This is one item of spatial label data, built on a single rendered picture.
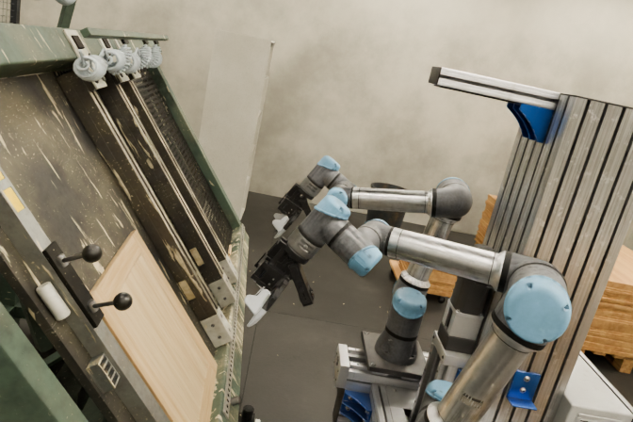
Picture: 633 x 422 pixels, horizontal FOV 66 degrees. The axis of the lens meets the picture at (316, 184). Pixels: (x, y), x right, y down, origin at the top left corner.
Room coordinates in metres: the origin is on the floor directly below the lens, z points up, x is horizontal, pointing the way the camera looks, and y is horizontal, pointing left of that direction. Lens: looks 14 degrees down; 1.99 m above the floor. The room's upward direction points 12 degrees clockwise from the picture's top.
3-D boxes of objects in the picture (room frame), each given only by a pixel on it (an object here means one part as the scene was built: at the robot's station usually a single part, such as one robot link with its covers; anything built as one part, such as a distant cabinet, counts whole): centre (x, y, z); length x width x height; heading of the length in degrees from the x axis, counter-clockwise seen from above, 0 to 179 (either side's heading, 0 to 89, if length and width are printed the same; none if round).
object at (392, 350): (1.57, -0.41, 1.09); 0.15 x 0.15 x 0.10
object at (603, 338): (4.95, -2.77, 0.39); 2.46 x 1.04 x 0.78; 4
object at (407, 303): (1.58, -0.41, 1.20); 0.13 x 0.12 x 0.14; 171
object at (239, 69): (5.48, 1.08, 1.03); 0.60 x 0.58 x 2.05; 4
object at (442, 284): (4.54, -1.20, 0.20); 0.61 x 0.51 x 0.40; 4
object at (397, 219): (5.82, -0.90, 0.33); 0.54 x 0.54 x 0.65
